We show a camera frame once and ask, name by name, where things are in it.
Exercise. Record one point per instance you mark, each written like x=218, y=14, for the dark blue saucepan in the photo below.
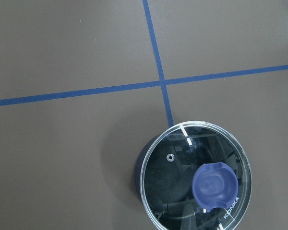
x=138, y=166

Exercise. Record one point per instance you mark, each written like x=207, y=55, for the glass pot lid blue knob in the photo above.
x=196, y=176

